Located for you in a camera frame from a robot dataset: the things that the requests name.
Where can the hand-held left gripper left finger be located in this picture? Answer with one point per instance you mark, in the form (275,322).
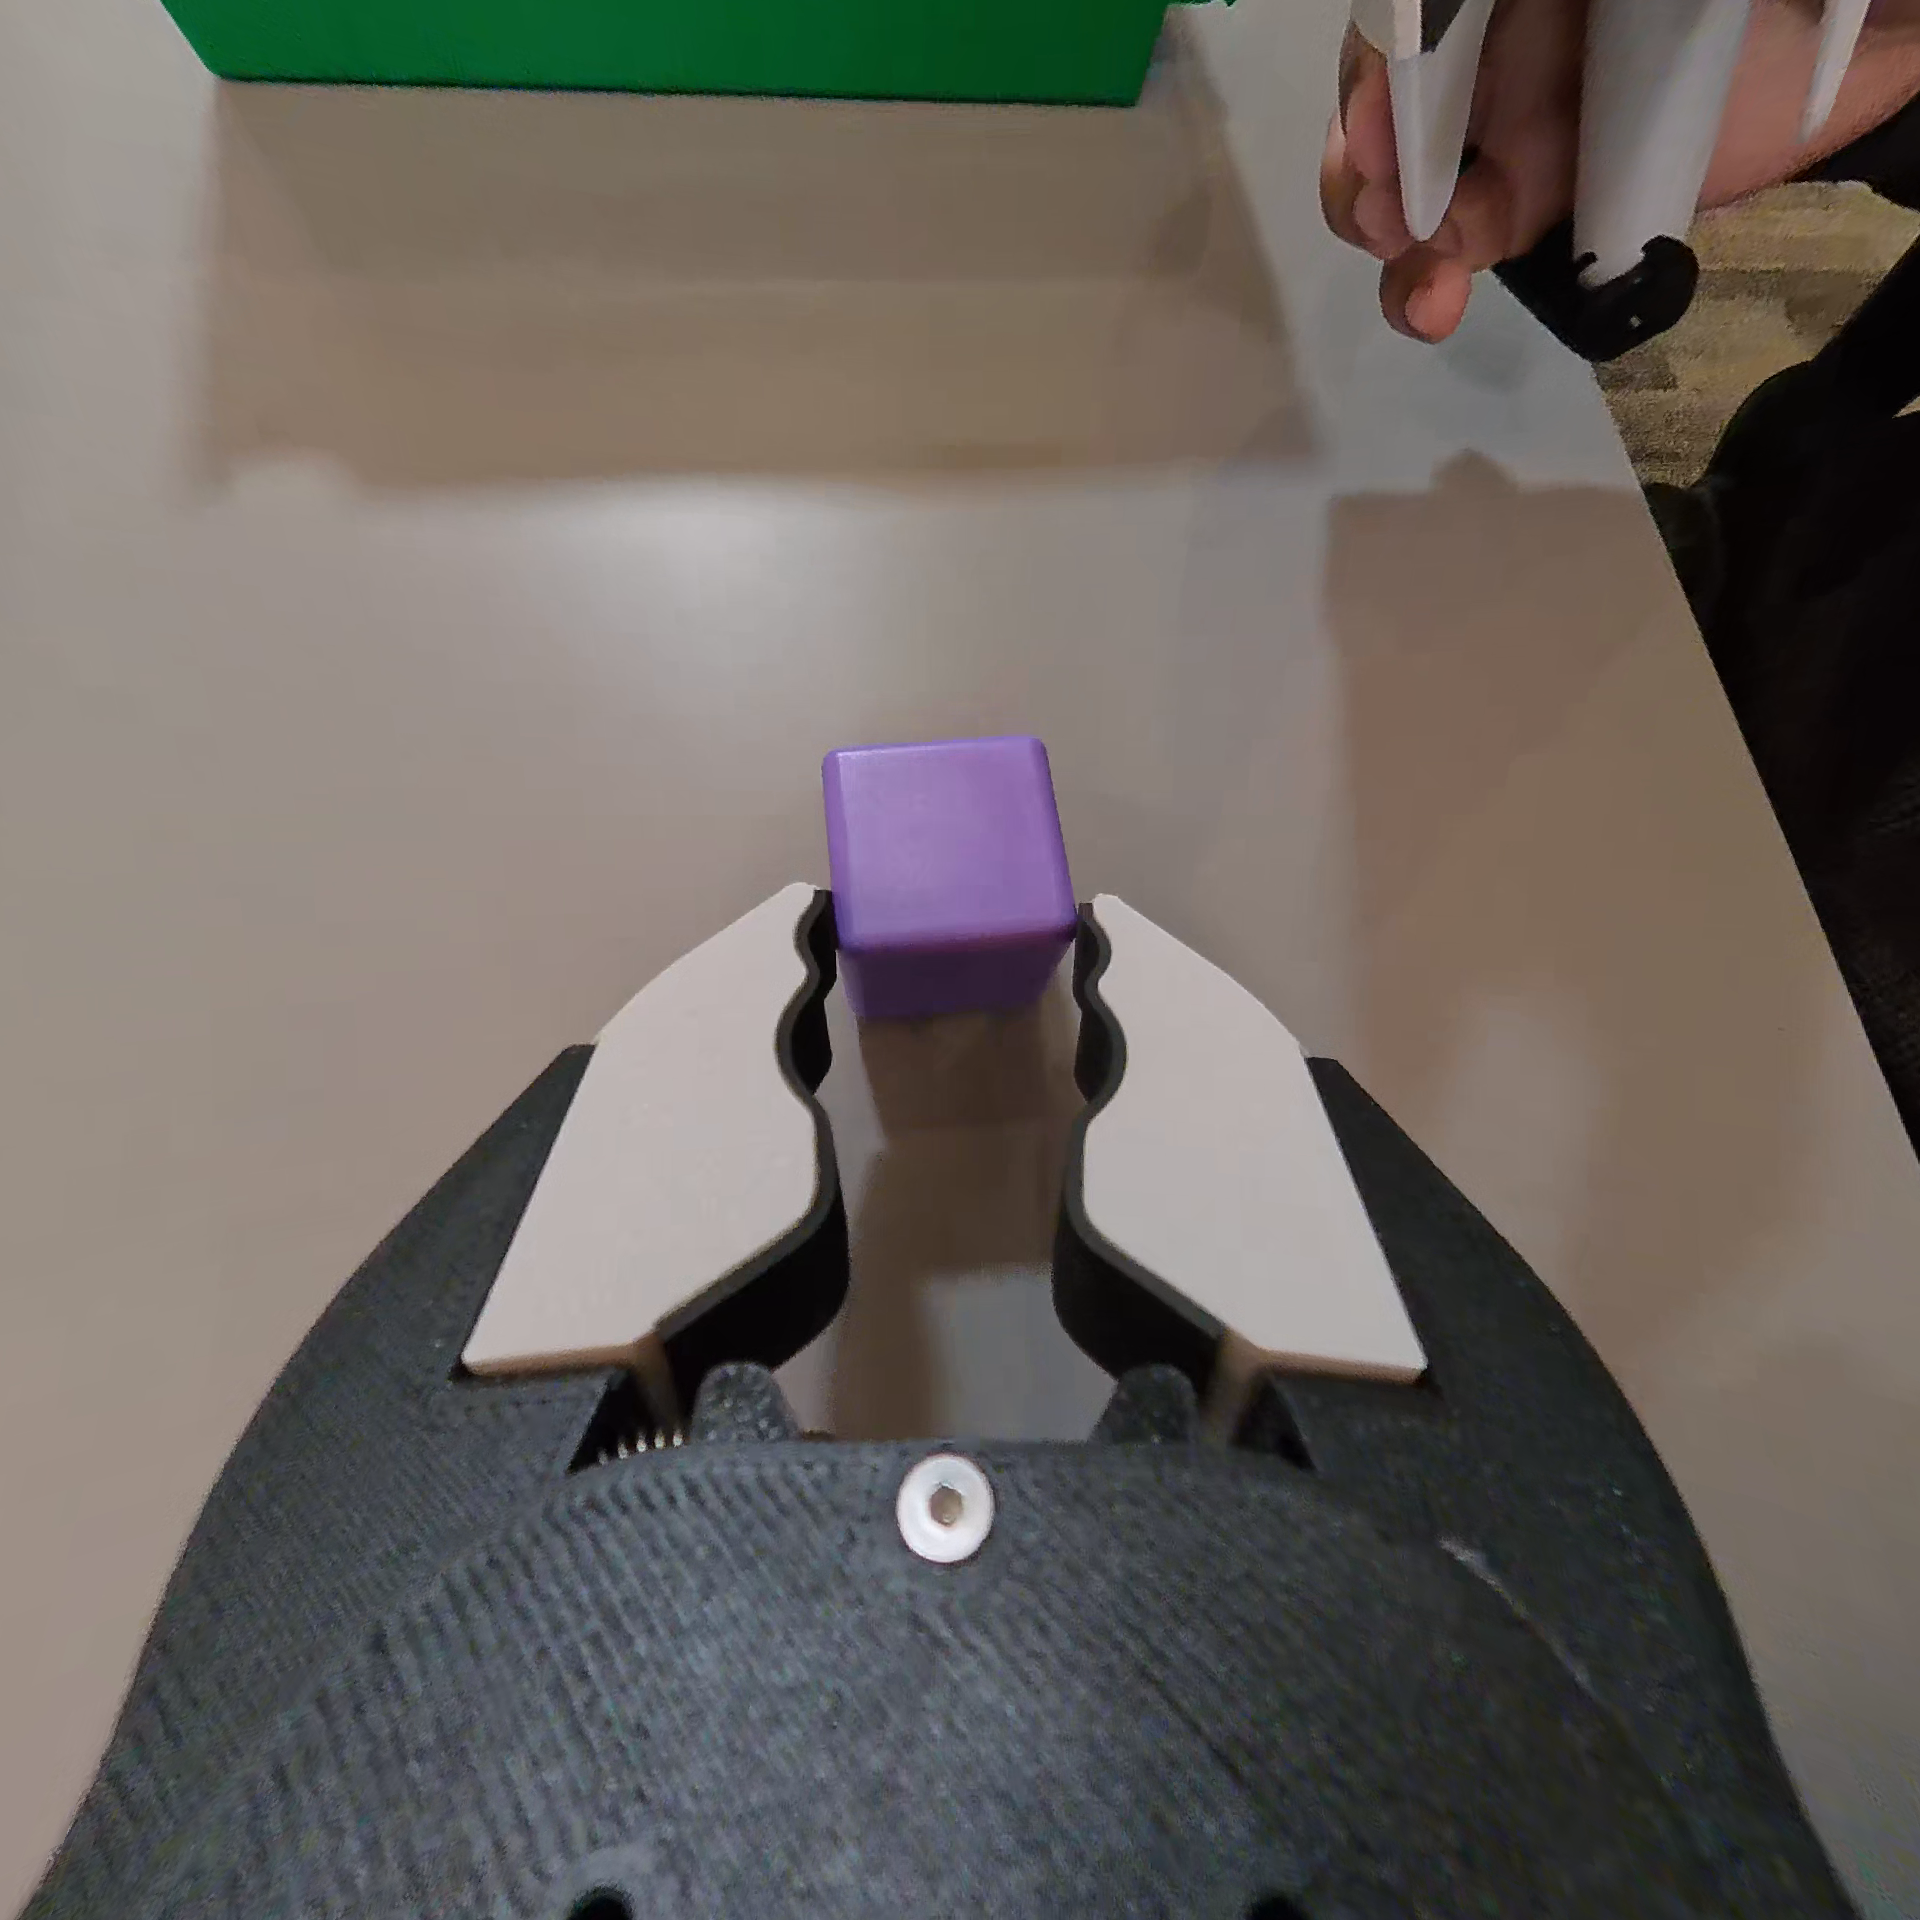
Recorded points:
(662,1185)

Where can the green plastic bin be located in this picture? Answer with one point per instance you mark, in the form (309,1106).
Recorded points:
(674,43)

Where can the purple cube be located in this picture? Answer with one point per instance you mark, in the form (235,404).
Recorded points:
(945,854)

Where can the person's right forearm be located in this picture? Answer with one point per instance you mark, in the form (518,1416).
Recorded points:
(1875,148)

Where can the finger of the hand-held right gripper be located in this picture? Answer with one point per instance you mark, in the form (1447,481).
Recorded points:
(1434,106)
(1833,59)

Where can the person's dark clothing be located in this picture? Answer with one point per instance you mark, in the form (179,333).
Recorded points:
(1830,675)

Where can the grey desk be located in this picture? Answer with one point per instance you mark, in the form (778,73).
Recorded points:
(451,598)

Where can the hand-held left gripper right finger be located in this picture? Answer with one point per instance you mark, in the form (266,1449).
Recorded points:
(1231,1185)

